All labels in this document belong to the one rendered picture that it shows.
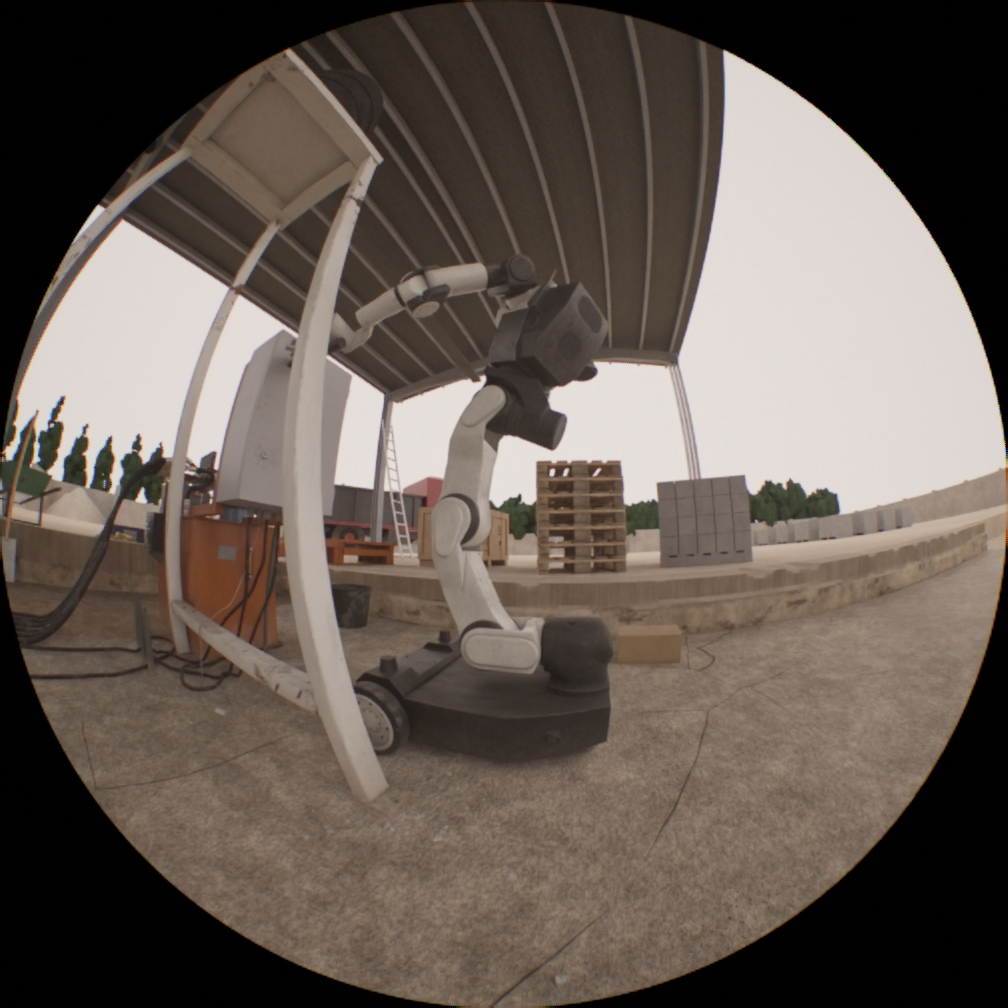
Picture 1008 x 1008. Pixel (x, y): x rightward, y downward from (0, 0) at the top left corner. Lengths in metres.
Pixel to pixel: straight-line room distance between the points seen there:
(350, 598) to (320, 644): 1.53
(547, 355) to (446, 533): 0.56
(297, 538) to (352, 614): 1.60
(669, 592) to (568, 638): 1.27
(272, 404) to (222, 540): 0.69
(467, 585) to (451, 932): 0.78
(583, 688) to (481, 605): 0.34
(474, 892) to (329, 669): 0.46
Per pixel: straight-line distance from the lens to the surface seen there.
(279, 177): 2.37
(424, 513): 4.25
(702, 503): 3.34
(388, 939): 0.57
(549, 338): 0.89
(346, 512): 9.62
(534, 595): 1.97
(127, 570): 3.24
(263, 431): 1.09
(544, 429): 0.84
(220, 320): 1.87
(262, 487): 1.06
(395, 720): 0.77
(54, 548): 3.27
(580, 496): 2.75
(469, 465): 0.87
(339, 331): 0.97
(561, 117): 4.62
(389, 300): 0.91
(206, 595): 1.54
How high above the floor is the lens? 0.53
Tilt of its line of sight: 9 degrees up
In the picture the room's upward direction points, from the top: straight up
